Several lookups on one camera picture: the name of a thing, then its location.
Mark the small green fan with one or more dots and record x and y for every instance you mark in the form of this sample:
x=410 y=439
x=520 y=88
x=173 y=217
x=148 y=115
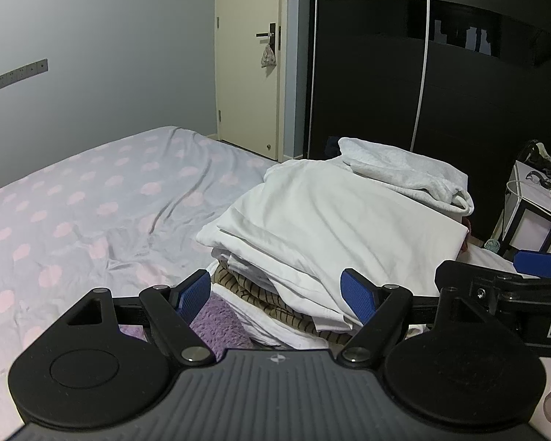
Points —
x=492 y=246

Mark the brown striped garment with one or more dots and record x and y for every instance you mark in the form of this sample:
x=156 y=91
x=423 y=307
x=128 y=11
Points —
x=257 y=290

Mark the light grey hoodie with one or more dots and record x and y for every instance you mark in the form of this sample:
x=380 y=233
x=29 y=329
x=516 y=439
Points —
x=404 y=170

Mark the bed with polka-dot sheet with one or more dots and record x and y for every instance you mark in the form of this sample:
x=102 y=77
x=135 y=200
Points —
x=73 y=220

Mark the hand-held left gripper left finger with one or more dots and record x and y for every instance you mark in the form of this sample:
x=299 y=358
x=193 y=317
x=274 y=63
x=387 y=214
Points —
x=193 y=295

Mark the purple fluffy cloth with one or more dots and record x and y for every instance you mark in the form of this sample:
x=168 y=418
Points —
x=220 y=326

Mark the white nightstand black frame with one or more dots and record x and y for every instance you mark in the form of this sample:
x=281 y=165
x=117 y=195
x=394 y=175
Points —
x=532 y=225

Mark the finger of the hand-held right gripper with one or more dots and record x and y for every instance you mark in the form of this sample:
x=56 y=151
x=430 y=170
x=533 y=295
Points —
x=544 y=264
x=459 y=275

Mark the white garment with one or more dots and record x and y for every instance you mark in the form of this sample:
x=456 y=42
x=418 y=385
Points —
x=275 y=333

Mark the white t-shirt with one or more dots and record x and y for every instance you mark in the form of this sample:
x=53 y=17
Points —
x=326 y=220

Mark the cream door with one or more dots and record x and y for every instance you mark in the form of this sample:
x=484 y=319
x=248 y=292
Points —
x=248 y=96

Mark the black glasses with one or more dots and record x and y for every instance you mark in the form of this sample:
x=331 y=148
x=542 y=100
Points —
x=539 y=178

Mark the black wardrobe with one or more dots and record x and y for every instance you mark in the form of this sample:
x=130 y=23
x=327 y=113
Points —
x=372 y=78

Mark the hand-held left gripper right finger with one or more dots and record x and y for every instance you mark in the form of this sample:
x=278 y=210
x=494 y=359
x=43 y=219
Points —
x=358 y=295

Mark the small hanging fabric bag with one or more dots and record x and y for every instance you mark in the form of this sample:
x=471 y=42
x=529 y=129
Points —
x=268 y=56

